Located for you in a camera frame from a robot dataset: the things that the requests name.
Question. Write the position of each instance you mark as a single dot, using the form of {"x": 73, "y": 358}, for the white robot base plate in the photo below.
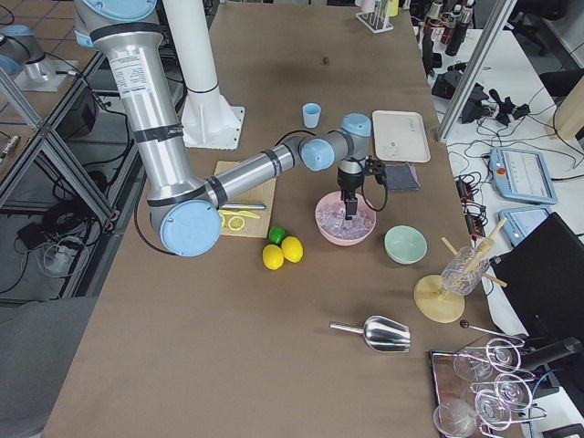
{"x": 210, "y": 122}

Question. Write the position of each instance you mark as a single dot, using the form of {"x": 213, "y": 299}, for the pink bowl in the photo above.
{"x": 335, "y": 241}

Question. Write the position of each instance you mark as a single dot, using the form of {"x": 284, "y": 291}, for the grey folded cloth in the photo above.
{"x": 401, "y": 177}

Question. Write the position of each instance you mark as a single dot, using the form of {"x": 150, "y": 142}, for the white wire cup rack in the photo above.
{"x": 377, "y": 21}

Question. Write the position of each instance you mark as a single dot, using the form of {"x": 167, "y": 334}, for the lemon half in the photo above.
{"x": 236, "y": 223}
{"x": 225, "y": 221}

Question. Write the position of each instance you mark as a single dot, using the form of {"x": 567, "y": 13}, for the clear glass on stand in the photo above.
{"x": 460, "y": 280}

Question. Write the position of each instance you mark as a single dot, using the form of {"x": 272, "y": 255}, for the lower lemon half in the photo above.
{"x": 225, "y": 221}

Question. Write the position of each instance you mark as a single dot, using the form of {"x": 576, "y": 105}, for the white cup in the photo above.
{"x": 367, "y": 6}

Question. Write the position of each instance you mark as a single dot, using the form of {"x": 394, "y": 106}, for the black glass rack tray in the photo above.
{"x": 448, "y": 386}

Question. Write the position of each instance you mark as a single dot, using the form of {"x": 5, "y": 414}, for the wine glass upper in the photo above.
{"x": 478, "y": 364}

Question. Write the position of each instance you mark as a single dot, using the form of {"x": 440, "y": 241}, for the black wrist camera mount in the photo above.
{"x": 377, "y": 169}

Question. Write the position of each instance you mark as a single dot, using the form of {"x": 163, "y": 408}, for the wine glass near front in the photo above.
{"x": 486, "y": 415}

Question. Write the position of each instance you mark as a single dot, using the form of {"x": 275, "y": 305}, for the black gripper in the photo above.
{"x": 348, "y": 186}

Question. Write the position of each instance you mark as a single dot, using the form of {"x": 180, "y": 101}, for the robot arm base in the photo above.
{"x": 26, "y": 62}

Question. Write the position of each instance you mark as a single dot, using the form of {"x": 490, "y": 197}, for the blue cup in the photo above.
{"x": 311, "y": 112}

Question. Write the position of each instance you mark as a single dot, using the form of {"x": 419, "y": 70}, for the green bowl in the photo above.
{"x": 405, "y": 244}

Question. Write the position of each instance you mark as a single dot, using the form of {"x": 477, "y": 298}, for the steel ice scoop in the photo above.
{"x": 380, "y": 333}

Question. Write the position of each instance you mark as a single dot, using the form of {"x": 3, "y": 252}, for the lower yellow lemon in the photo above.
{"x": 272, "y": 257}

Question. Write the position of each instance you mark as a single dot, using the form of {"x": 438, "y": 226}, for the wooden cutting board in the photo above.
{"x": 257, "y": 228}

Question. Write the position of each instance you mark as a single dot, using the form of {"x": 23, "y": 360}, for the cream rabbit tray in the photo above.
{"x": 399, "y": 136}

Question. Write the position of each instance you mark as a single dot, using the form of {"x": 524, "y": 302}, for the blue teach pendant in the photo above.
{"x": 521, "y": 176}

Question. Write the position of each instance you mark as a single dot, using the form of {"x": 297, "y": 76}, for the upper yellow lemon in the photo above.
{"x": 292, "y": 249}

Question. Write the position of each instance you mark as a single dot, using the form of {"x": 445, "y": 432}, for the wine glass middle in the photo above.
{"x": 512, "y": 390}

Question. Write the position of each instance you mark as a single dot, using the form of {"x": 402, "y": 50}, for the green lime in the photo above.
{"x": 276, "y": 235}

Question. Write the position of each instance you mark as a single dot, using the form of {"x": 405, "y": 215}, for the yellow plastic knife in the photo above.
{"x": 244, "y": 213}

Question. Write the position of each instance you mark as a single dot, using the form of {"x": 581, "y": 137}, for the wine glass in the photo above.
{"x": 512, "y": 390}
{"x": 486, "y": 415}
{"x": 478, "y": 364}

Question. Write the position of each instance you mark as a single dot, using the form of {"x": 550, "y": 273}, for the pile of clear ice cubes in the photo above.
{"x": 330, "y": 216}

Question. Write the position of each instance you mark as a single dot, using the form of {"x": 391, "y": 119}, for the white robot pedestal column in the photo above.
{"x": 190, "y": 36}

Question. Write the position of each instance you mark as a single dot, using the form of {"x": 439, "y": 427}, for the upper lemon half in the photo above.
{"x": 236, "y": 223}

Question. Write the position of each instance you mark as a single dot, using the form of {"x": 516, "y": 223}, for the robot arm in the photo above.
{"x": 185, "y": 208}

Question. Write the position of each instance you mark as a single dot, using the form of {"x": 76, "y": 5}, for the wooden cup stand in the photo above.
{"x": 440, "y": 305}

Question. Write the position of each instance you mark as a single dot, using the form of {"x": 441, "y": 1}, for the yellow lemon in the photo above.
{"x": 292, "y": 249}
{"x": 272, "y": 257}

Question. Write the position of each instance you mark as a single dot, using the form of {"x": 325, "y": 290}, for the yellow-green cup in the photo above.
{"x": 392, "y": 8}

